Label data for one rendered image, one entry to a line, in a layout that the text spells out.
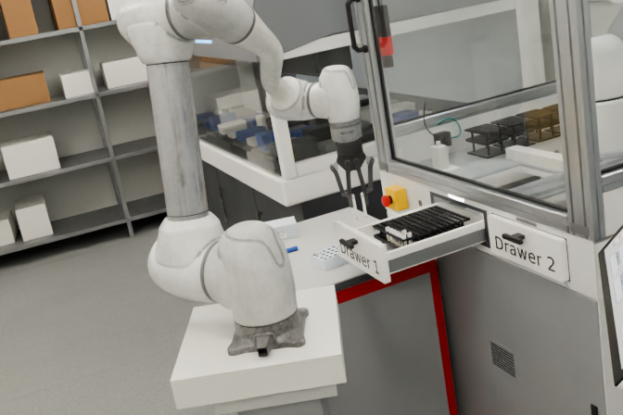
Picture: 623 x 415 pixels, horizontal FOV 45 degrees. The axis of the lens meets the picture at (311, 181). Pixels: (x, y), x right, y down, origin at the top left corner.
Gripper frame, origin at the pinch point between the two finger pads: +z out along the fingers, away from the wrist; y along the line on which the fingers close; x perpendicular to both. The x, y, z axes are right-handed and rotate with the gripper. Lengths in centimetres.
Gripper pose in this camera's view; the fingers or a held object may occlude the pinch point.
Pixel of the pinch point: (359, 206)
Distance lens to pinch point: 222.5
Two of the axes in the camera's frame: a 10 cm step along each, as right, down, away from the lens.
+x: -0.2, -2.7, 9.6
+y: 9.8, -1.8, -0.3
